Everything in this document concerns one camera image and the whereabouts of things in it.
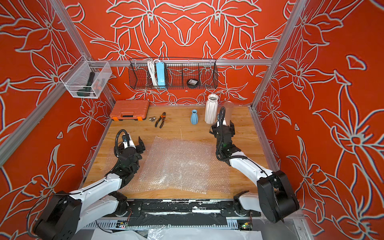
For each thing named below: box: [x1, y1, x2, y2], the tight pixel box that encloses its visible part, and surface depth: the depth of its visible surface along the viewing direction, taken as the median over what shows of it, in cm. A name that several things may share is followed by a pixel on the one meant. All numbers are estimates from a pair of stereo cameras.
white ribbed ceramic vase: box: [204, 93, 219, 125], surface depth 98 cm
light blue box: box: [156, 62, 166, 89], surface depth 91 cm
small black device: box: [186, 78, 199, 88], surface depth 98 cm
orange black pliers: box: [155, 112, 166, 129], surface depth 112 cm
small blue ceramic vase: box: [191, 109, 199, 125], surface depth 103 cm
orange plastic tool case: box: [109, 99, 150, 122], surface depth 115 cm
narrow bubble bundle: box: [132, 135, 231, 194], surface depth 87 cm
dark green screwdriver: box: [76, 71, 95, 97], surface depth 83 cm
